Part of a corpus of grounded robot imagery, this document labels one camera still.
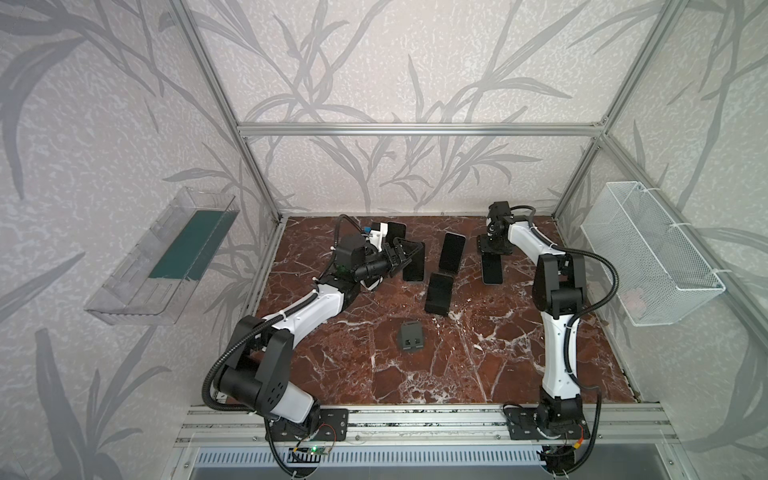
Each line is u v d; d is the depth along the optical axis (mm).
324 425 724
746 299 559
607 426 753
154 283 641
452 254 1000
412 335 847
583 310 596
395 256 713
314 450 706
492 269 996
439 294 973
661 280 598
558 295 607
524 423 731
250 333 434
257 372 433
